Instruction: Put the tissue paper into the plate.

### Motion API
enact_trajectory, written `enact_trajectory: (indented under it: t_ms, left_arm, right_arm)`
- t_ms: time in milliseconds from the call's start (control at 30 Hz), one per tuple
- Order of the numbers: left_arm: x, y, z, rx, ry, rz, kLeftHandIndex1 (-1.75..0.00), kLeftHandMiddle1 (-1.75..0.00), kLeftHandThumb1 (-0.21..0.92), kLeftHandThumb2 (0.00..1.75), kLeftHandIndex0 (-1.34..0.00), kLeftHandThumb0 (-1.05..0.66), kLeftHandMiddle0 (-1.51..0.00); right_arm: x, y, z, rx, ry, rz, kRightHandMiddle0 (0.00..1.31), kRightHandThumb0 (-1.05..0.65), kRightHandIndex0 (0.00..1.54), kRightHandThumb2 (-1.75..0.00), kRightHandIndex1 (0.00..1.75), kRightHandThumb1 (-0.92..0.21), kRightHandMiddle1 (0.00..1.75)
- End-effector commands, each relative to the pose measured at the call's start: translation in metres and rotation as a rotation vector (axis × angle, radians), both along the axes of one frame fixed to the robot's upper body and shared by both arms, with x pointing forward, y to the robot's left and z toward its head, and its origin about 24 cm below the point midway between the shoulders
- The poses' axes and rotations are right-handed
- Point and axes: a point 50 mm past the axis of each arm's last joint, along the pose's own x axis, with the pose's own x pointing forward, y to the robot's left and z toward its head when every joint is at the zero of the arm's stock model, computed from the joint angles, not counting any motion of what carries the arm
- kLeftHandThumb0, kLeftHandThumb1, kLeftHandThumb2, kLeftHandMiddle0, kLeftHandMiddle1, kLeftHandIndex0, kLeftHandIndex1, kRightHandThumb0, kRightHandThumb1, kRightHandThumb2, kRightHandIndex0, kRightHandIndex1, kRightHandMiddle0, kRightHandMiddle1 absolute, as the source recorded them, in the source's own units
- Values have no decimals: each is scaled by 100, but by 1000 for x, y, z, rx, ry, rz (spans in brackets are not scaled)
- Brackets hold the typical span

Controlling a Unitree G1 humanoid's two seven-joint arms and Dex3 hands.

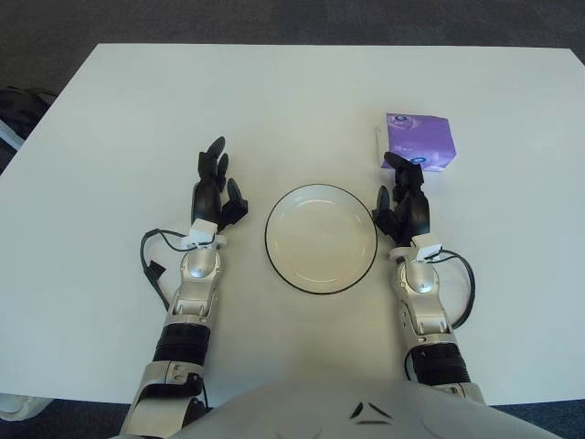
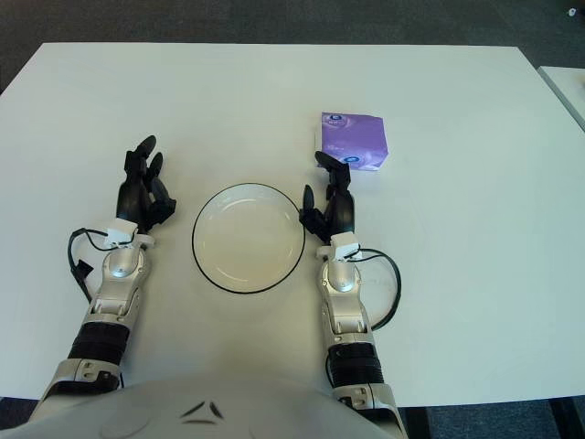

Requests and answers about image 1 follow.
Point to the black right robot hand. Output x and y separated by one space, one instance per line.
413 210

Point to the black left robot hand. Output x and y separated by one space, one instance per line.
205 196

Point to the purple tissue paper pack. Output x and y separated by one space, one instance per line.
420 137

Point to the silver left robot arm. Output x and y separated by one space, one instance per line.
196 267

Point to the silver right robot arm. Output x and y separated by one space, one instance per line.
420 283

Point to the white plate with black rim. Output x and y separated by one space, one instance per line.
320 238

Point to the black bag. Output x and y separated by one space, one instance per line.
18 107

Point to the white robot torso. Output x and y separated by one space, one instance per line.
320 411

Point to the white table foot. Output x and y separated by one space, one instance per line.
23 404

